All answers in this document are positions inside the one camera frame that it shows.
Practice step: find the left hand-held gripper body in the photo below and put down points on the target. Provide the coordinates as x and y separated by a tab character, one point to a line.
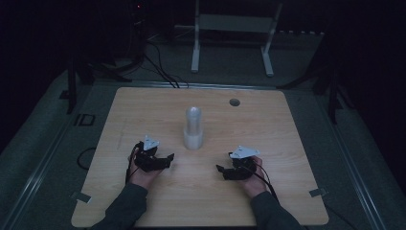
147	159

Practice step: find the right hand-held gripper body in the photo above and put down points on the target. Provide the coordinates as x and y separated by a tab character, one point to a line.
244	166

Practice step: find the translucent white domed container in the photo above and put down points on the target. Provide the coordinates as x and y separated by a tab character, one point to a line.
193	131

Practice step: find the person's left hand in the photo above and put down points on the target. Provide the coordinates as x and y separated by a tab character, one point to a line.
142	178

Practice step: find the person's right hand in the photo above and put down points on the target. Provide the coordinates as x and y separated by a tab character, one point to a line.
255	187

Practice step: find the grey tape piece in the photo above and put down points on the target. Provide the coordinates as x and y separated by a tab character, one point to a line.
318	192
81	197

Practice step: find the black stand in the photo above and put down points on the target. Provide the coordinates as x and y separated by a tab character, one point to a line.
72	86
333	92

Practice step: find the white metal stand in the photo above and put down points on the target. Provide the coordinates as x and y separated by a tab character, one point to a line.
234	23

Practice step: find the black rectangular floor frame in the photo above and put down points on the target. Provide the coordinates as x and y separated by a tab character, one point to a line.
85	120

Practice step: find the metal floor rail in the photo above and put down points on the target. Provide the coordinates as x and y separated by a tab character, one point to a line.
354	166
35	179

